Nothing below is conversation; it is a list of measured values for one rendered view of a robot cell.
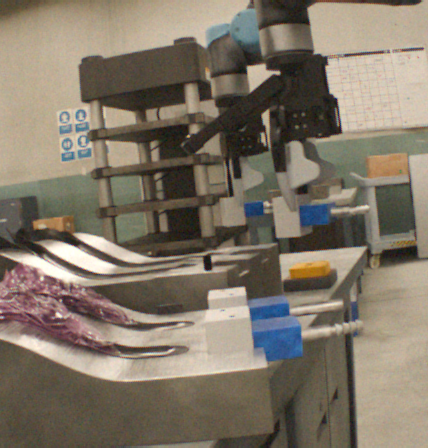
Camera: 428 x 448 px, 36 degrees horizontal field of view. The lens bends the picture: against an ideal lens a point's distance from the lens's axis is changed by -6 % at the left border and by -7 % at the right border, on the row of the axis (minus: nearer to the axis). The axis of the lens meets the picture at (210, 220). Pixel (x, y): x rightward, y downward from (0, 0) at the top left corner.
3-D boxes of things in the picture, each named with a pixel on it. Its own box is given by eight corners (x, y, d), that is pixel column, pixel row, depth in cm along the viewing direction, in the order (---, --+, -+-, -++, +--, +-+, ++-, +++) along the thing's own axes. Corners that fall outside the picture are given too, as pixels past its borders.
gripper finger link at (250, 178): (269, 200, 129) (260, 153, 131) (238, 204, 128) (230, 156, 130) (266, 204, 132) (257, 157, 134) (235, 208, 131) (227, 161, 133)
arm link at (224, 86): (213, 76, 129) (207, 82, 137) (216, 98, 129) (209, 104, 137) (251, 72, 130) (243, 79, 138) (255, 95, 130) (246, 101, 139)
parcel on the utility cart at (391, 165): (404, 181, 675) (401, 153, 674) (410, 181, 643) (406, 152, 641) (367, 184, 680) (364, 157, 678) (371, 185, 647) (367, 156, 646)
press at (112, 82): (265, 287, 629) (237, 64, 618) (230, 325, 479) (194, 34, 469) (166, 295, 651) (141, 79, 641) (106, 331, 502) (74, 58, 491)
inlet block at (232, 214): (286, 217, 139) (283, 190, 138) (293, 218, 134) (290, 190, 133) (222, 225, 137) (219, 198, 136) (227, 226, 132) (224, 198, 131)
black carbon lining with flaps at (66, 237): (229, 266, 99) (221, 199, 98) (190, 286, 84) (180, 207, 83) (29, 279, 110) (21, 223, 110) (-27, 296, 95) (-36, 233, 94)
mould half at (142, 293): (284, 302, 103) (274, 212, 102) (235, 346, 78) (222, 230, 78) (13, 314, 119) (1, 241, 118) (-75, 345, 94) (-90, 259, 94)
